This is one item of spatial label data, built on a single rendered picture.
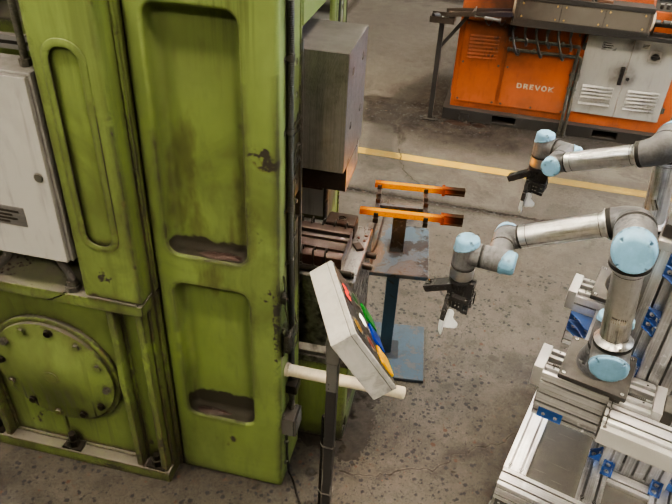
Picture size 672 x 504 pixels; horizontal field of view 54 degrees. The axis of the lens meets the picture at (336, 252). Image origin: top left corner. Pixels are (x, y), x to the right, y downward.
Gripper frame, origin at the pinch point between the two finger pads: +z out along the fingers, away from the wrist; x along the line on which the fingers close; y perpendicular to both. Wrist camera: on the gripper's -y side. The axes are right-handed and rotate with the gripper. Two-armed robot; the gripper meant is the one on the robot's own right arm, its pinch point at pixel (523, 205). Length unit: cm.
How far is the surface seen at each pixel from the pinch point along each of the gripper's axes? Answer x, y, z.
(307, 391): -89, -54, 66
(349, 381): -106, -27, 30
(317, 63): -91, -52, -79
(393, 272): -40, -41, 28
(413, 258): -26, -38, 28
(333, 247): -80, -50, -6
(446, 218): -27.3, -24.9, 0.9
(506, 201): 160, -41, 93
